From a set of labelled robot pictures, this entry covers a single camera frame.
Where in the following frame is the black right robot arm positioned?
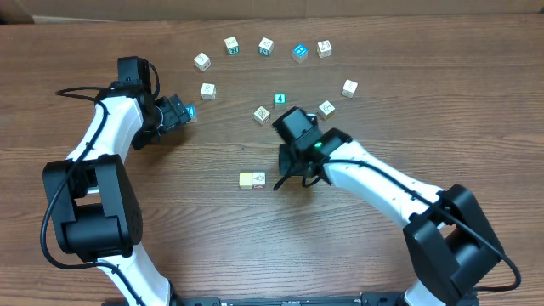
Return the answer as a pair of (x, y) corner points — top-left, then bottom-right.
(273, 107), (504, 305)

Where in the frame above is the green 4 wooden block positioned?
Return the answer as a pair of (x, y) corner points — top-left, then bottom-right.
(274, 93), (286, 110)

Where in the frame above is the plain X wooden block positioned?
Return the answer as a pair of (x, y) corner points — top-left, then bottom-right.
(318, 100), (336, 120)

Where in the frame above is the yellow top wooden block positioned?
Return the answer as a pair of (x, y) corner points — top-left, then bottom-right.
(239, 173), (253, 189)

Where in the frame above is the green R wooden block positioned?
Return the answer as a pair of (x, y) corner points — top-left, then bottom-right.
(224, 37), (240, 55)

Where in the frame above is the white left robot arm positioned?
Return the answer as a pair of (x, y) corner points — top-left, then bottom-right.
(40, 56), (196, 305)

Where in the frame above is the blue top wooden block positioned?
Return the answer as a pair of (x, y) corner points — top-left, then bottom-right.
(292, 44), (309, 63)

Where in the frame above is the cardboard back panel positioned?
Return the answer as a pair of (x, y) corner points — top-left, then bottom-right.
(1, 0), (543, 24)

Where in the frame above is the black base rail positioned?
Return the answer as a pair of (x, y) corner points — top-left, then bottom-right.
(170, 292), (406, 306)

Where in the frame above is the blue X wooden block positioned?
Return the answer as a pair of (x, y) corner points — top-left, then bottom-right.
(185, 105), (197, 122)

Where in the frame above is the green J wooden block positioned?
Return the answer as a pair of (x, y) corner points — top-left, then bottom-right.
(258, 37), (274, 57)

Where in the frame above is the wooden block yellow blue side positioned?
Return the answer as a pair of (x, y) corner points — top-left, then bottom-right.
(194, 53), (211, 71)

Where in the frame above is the dark side wooden block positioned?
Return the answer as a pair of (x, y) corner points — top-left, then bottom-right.
(341, 79), (358, 99)

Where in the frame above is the red D wooden block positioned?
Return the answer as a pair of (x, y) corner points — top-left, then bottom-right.
(252, 172), (266, 189)

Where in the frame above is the number 2 wooden block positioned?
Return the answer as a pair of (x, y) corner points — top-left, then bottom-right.
(253, 106), (270, 126)

